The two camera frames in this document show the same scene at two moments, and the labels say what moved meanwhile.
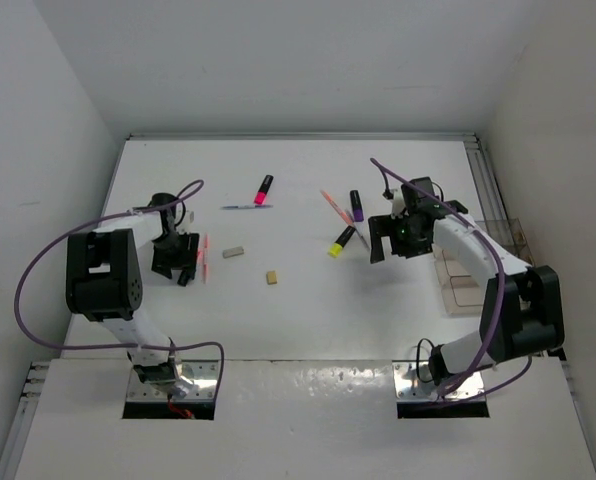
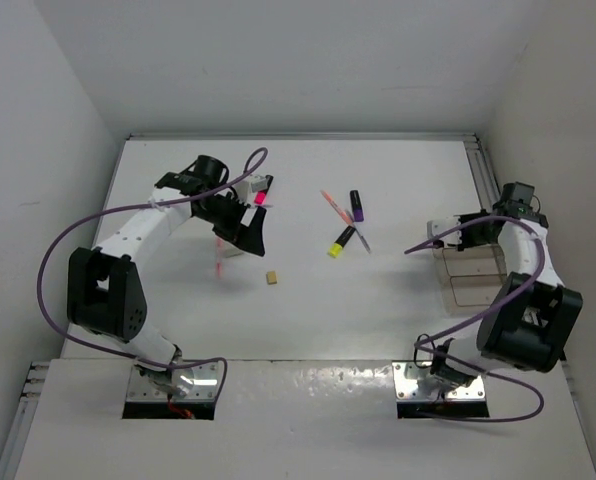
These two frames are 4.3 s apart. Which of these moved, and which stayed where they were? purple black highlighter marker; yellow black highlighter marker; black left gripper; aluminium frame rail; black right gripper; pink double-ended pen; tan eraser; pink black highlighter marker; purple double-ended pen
Moved: pink double-ended pen; black right gripper; black left gripper
Stayed: pink black highlighter marker; purple black highlighter marker; aluminium frame rail; yellow black highlighter marker; tan eraser; purple double-ended pen
